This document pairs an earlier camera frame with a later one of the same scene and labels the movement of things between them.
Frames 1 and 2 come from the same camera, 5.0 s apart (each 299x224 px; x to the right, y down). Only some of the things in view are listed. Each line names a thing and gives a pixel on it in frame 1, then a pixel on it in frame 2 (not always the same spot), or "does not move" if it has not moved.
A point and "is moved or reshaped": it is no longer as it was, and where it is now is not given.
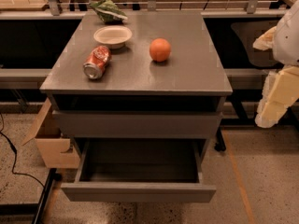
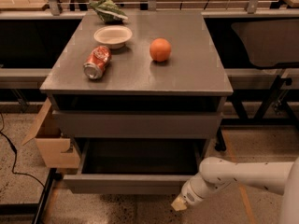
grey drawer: [141, 170] is moved or reshaped
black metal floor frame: [33, 208] does not move
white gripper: [287, 41] to [189, 195]
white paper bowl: [115, 35] does not move
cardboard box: [49, 142] does not move
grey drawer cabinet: [137, 76] does not move
